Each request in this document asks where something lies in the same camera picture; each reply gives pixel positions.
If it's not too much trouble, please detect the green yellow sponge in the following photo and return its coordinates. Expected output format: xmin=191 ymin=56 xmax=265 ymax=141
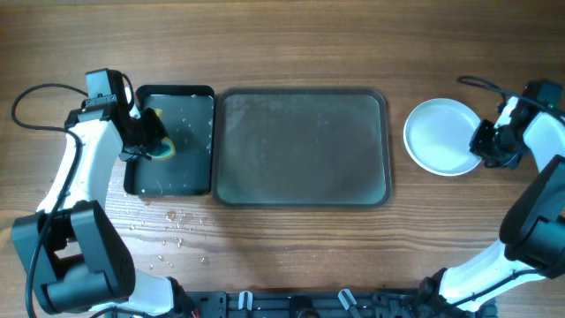
xmin=147 ymin=109 xmax=176 ymax=161

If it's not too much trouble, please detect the white plate bottom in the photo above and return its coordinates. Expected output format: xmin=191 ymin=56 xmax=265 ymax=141
xmin=403 ymin=98 xmax=481 ymax=177

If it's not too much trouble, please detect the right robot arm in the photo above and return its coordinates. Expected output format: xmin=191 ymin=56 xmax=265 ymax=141
xmin=411 ymin=75 xmax=564 ymax=317

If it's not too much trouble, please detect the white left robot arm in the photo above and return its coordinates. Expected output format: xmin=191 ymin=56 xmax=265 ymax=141
xmin=11 ymin=68 xmax=200 ymax=317

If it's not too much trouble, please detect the small black tray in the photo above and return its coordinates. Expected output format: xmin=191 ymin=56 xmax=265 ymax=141
xmin=124 ymin=85 xmax=215 ymax=197

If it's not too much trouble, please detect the large dark tray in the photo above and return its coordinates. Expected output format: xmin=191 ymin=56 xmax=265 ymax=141
xmin=211 ymin=87 xmax=393 ymax=208

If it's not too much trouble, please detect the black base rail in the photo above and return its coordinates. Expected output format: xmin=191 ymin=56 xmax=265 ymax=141
xmin=176 ymin=287 xmax=499 ymax=318

